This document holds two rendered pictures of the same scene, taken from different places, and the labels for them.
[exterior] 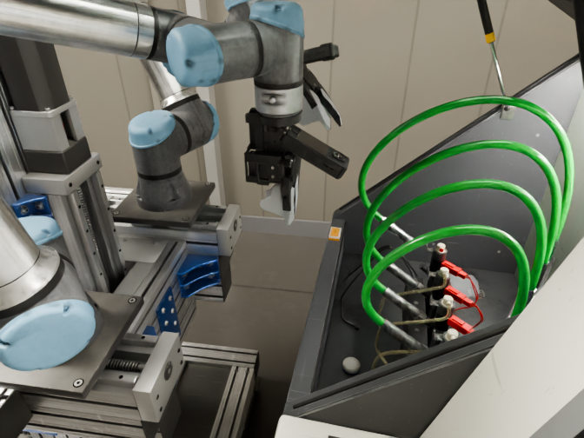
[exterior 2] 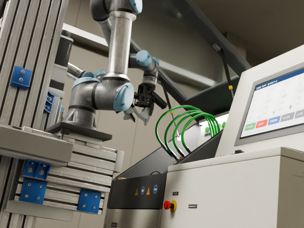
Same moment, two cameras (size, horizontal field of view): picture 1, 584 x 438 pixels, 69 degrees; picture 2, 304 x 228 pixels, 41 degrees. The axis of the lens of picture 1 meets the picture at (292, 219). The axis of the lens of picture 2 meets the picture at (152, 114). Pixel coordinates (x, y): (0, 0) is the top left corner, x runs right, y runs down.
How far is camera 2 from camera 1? 1.79 m
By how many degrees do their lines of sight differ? 61
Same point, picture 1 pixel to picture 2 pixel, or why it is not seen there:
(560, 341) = (238, 109)
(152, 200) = not seen: hidden behind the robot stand
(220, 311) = not seen: outside the picture
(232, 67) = (152, 63)
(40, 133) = (59, 73)
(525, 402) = (237, 121)
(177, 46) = (145, 52)
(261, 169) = (144, 99)
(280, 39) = (157, 64)
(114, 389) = (107, 151)
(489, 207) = not seen: hidden behind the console
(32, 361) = (125, 99)
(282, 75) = (156, 73)
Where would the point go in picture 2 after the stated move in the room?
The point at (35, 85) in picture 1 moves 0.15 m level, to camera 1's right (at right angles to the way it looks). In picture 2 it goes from (66, 58) to (93, 69)
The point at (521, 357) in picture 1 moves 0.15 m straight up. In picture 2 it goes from (232, 120) to (234, 91)
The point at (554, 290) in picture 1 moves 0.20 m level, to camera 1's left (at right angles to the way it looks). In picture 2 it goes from (232, 108) to (204, 95)
